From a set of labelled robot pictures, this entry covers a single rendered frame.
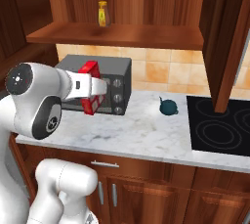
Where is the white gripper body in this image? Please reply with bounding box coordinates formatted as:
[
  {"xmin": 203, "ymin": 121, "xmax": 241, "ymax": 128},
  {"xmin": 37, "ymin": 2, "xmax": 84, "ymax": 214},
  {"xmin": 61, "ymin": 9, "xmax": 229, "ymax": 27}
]
[{"xmin": 89, "ymin": 75, "xmax": 109, "ymax": 100}]

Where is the red food box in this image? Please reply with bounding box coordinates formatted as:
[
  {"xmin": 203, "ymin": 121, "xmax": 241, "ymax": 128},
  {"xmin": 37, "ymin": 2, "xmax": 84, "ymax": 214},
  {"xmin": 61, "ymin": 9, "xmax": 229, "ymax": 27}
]
[{"xmin": 77, "ymin": 60, "xmax": 107, "ymax": 116}]

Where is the dark grey toaster oven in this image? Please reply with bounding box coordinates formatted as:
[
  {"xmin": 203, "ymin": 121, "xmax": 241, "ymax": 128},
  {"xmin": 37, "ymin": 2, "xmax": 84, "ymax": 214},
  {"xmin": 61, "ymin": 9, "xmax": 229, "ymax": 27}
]
[{"xmin": 54, "ymin": 54, "xmax": 133, "ymax": 116}]

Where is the wooden shelf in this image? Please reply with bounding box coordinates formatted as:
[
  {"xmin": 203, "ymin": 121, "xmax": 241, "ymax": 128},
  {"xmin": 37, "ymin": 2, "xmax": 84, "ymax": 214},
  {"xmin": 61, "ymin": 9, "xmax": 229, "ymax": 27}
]
[{"xmin": 25, "ymin": 22, "xmax": 205, "ymax": 52}]

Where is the yellow bottle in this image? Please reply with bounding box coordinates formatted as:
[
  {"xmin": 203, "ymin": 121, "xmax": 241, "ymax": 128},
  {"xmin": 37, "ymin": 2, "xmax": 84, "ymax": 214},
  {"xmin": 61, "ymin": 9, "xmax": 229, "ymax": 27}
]
[{"xmin": 97, "ymin": 0, "xmax": 112, "ymax": 28}]

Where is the teal kettle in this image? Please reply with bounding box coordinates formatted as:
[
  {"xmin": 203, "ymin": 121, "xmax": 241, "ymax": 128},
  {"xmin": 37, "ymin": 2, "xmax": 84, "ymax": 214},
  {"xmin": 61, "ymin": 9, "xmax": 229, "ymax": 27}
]
[{"xmin": 158, "ymin": 95, "xmax": 180, "ymax": 117}]

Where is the wooden drawer front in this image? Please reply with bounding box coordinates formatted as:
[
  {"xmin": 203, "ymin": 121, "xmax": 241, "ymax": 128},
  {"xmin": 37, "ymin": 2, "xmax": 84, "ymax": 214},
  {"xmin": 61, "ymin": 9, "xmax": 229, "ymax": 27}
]
[{"xmin": 42, "ymin": 147, "xmax": 197, "ymax": 183}]

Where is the wooden cabinet door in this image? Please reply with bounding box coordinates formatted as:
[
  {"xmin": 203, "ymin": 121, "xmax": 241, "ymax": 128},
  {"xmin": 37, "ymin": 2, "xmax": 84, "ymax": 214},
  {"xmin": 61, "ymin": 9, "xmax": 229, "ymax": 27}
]
[
  {"xmin": 198, "ymin": 0, "xmax": 250, "ymax": 114},
  {"xmin": 0, "ymin": 0, "xmax": 28, "ymax": 60}
]

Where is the black hob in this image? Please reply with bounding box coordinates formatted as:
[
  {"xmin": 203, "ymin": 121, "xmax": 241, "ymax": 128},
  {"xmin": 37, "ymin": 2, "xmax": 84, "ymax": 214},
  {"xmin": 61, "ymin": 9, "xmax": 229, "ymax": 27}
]
[{"xmin": 186, "ymin": 95, "xmax": 250, "ymax": 157}]

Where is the wooden cupboard door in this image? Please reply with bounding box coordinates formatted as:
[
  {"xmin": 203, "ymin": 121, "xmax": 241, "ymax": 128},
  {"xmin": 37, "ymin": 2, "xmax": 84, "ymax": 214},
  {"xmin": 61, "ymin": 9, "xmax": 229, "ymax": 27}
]
[
  {"xmin": 85, "ymin": 172, "xmax": 111, "ymax": 224},
  {"xmin": 183, "ymin": 184, "xmax": 250, "ymax": 224},
  {"xmin": 106, "ymin": 174, "xmax": 193, "ymax": 224}
]

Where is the silver drawer handle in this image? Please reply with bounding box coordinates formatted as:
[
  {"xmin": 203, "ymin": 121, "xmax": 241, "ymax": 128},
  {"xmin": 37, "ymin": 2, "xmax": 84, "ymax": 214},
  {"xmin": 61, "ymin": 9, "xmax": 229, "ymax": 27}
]
[{"xmin": 90, "ymin": 159, "xmax": 121, "ymax": 169}]

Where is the silver cupboard door handle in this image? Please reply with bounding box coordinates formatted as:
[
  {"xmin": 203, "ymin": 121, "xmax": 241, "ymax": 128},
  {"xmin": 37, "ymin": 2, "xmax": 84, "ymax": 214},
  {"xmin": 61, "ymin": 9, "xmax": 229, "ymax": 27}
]
[
  {"xmin": 110, "ymin": 183, "xmax": 119, "ymax": 208},
  {"xmin": 97, "ymin": 180, "xmax": 105, "ymax": 206}
]

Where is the grey cabinet door handle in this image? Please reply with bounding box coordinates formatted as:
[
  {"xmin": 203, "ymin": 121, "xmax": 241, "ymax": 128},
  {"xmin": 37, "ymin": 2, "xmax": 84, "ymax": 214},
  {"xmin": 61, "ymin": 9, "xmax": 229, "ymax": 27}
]
[{"xmin": 233, "ymin": 26, "xmax": 250, "ymax": 87}]

